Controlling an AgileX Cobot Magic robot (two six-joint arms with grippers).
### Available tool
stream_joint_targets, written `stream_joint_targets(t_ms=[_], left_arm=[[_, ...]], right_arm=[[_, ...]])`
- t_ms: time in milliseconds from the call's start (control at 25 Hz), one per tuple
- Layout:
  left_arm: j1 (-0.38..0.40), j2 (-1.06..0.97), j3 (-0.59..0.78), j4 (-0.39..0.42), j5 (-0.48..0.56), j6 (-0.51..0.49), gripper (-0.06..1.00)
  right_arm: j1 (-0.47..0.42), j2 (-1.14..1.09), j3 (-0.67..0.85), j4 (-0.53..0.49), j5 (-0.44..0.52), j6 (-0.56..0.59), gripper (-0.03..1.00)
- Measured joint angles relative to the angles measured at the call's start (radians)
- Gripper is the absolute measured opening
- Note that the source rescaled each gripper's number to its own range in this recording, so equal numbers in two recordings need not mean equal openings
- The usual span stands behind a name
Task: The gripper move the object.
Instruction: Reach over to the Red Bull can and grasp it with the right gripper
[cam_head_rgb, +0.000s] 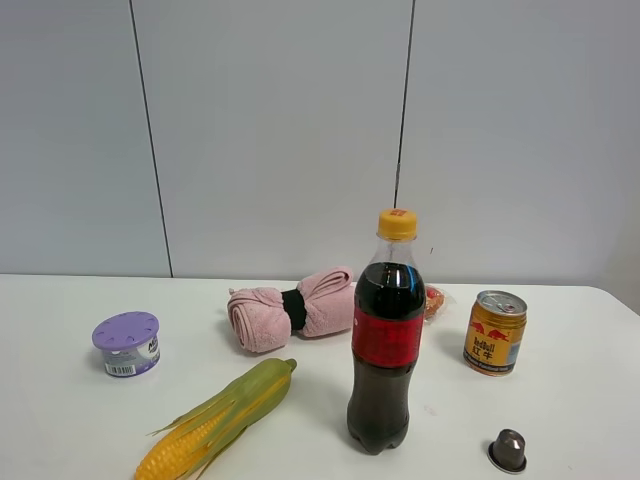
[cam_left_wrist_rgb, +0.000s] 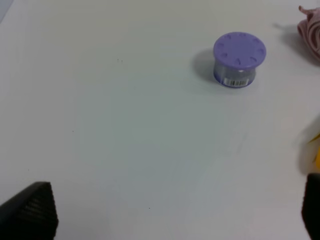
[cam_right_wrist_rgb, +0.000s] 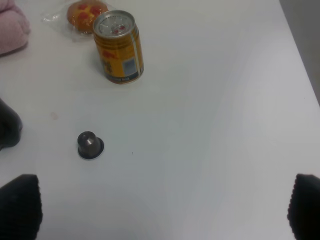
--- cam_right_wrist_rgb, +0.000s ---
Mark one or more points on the dark coffee capsule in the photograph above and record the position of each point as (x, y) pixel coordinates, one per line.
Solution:
(89, 145)

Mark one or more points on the gold Red Bull can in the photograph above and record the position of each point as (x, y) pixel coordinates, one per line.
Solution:
(117, 40)

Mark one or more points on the wrapped bun with red topping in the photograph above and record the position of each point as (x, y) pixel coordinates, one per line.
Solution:
(74, 18)

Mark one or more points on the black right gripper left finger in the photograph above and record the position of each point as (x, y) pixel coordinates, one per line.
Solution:
(20, 208)

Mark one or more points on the rolled pink towel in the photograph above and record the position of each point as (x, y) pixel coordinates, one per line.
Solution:
(14, 27)

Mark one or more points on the cola bottle with yellow cap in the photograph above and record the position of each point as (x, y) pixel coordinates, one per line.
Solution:
(10, 126)

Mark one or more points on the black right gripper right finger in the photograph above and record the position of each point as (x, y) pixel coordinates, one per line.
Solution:
(304, 207)

